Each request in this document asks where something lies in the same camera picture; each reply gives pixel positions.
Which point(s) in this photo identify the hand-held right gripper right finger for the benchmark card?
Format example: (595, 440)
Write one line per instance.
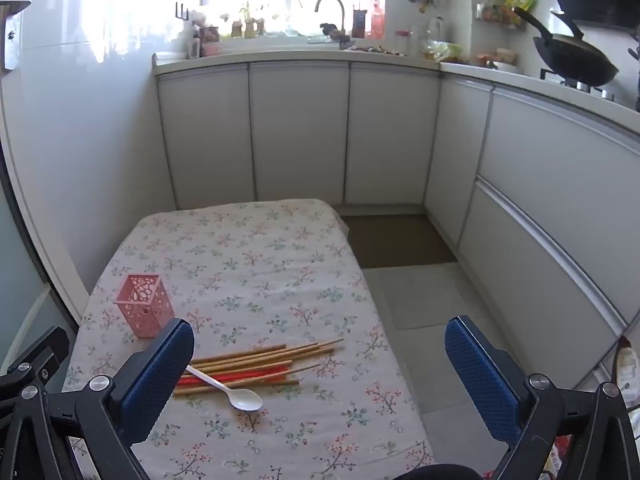
(480, 385)

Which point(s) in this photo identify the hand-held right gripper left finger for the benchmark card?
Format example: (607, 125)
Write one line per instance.
(155, 385)

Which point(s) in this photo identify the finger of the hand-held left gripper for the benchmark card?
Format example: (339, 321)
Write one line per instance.
(50, 342)

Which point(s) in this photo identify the pink perforated utensil holder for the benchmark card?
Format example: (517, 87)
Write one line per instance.
(145, 310)

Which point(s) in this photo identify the pile of wooden chopsticks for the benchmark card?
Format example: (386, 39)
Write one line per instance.
(260, 355)

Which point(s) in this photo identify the white plastic spoon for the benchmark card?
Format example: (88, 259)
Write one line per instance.
(247, 401)

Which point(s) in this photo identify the red chopstick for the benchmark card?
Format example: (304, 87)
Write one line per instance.
(250, 371)
(250, 378)

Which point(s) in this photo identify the white cabinet drawer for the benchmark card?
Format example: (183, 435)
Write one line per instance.
(565, 170)
(530, 290)

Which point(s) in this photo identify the floral tablecloth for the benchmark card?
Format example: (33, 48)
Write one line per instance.
(250, 285)

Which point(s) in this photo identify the white plastic bag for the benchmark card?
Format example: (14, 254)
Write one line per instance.
(630, 370)

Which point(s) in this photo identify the brown floor mat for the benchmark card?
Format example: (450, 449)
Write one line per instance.
(395, 240)

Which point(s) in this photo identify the white cabinet door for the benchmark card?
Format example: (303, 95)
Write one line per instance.
(207, 135)
(392, 130)
(457, 160)
(300, 130)

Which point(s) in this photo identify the gas stove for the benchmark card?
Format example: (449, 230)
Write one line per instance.
(590, 90)

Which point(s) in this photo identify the green vegetables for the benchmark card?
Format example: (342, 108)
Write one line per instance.
(442, 50)

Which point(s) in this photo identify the black wok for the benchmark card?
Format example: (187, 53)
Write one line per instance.
(575, 60)

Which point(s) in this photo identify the clear glass jar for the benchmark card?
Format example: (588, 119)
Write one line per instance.
(436, 32)

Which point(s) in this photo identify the red plastic bottle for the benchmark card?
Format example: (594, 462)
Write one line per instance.
(377, 22)

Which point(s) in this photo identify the dark red box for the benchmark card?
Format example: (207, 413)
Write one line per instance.
(359, 22)

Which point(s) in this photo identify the curved metal faucet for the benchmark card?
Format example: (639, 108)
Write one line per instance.
(344, 15)

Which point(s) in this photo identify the wall rack with seasonings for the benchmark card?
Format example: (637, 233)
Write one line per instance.
(505, 12)

